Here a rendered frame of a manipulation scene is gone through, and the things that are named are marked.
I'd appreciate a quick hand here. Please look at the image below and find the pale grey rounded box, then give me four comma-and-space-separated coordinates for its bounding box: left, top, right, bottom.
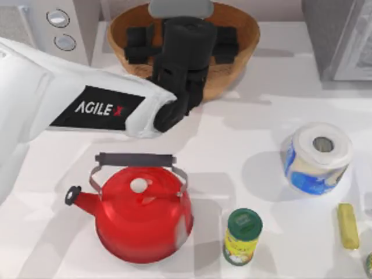
148, 0, 213, 19

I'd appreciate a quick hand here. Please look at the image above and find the yellow jar with green lid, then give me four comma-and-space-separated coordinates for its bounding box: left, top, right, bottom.
223, 208, 263, 266

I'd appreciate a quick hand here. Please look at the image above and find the round grey microwave knob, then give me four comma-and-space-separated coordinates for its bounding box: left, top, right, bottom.
53, 33, 77, 52
45, 8, 71, 28

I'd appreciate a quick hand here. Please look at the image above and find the blue wrapped toilet paper roll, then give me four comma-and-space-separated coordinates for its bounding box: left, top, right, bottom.
280, 121, 354, 195

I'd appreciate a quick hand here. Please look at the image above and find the pale microwave oven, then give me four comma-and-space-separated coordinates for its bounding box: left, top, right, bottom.
0, 0, 102, 67

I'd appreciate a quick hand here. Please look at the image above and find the yellow butter stick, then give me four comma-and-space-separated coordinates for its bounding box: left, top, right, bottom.
337, 202, 361, 251

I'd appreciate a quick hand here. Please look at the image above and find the round wooden basket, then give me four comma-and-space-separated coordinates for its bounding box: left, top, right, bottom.
106, 2, 261, 103

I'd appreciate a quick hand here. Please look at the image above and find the red kettle with black handle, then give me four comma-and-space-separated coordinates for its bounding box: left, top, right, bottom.
64, 151, 195, 265

